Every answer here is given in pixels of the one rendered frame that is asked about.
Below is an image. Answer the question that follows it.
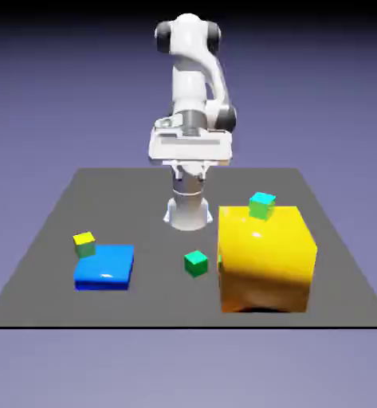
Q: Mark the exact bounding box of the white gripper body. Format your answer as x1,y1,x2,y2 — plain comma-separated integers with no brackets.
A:
147,126,234,167

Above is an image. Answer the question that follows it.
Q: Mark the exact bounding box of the small cyan cube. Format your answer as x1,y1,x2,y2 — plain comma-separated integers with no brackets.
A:
248,191,277,222

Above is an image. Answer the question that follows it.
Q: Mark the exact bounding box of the small green cube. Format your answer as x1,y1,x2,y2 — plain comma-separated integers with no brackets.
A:
183,249,209,279

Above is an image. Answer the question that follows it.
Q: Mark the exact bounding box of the small yellow cube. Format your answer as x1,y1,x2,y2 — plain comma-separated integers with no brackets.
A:
73,231,97,259

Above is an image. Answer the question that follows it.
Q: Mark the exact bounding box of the large yellow box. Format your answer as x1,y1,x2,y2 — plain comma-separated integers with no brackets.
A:
217,205,319,314

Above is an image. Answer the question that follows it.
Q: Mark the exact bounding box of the large blue box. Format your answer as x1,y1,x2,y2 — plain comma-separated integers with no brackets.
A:
73,244,135,292

